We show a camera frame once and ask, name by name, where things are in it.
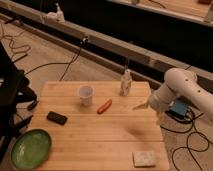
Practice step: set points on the blue electronic box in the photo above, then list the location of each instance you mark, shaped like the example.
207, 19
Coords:
178, 108

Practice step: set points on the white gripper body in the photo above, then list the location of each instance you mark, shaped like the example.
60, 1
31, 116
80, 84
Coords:
160, 99

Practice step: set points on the white spray bottle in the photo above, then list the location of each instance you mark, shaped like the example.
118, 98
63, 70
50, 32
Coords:
126, 80

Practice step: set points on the green ceramic bowl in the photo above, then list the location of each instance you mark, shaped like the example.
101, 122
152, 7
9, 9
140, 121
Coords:
31, 149

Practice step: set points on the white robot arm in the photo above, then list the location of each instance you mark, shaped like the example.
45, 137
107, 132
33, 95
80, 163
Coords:
179, 82

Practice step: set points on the orange sausage toy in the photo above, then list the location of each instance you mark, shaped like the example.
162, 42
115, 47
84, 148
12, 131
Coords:
104, 107

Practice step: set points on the beige square sponge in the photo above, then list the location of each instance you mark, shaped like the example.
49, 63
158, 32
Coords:
144, 158

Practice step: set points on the black chair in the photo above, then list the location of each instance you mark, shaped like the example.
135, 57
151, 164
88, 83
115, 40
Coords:
13, 90

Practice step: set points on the wooden cutting board table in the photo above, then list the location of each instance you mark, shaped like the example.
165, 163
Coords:
89, 141

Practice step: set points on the black rectangular block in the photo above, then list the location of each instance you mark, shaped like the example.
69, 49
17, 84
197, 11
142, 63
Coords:
56, 118

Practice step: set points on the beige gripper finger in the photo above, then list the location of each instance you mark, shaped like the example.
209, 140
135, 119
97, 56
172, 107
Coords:
141, 106
159, 117

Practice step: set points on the white power adapter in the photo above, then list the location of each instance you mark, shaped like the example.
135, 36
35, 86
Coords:
58, 15

